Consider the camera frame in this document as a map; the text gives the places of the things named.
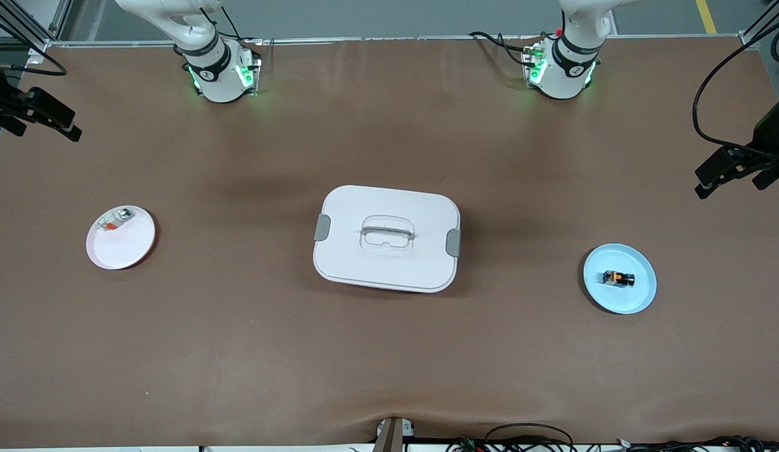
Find aluminium table edge rail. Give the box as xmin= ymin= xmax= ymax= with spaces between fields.
xmin=47 ymin=35 xmax=741 ymax=48

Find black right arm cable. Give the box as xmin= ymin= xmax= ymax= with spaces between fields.
xmin=0 ymin=13 xmax=68 ymax=76

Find aluminium frame post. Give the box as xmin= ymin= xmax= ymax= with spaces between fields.
xmin=0 ymin=0 xmax=73 ymax=57
xmin=739 ymin=0 xmax=779 ymax=50

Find white lidded box grey clips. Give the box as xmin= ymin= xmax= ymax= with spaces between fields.
xmin=313 ymin=185 xmax=461 ymax=294

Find pink round plate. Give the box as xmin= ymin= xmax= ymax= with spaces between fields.
xmin=87 ymin=205 xmax=156 ymax=271

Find grey metal table bracket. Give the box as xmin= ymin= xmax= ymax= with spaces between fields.
xmin=373 ymin=416 xmax=416 ymax=452

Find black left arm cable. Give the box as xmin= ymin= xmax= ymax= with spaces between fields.
xmin=692 ymin=22 xmax=779 ymax=151

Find light blue round plate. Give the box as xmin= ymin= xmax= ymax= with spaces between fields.
xmin=583 ymin=243 xmax=658 ymax=315

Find small white orange switch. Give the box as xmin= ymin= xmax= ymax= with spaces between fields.
xmin=97 ymin=209 xmax=134 ymax=232

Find brown table mat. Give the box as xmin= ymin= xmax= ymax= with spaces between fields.
xmin=0 ymin=36 xmax=779 ymax=448

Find black arm base cable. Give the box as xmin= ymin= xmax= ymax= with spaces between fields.
xmin=468 ymin=30 xmax=544 ymax=68

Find black cable bundle green connector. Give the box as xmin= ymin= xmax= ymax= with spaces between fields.
xmin=446 ymin=422 xmax=578 ymax=452

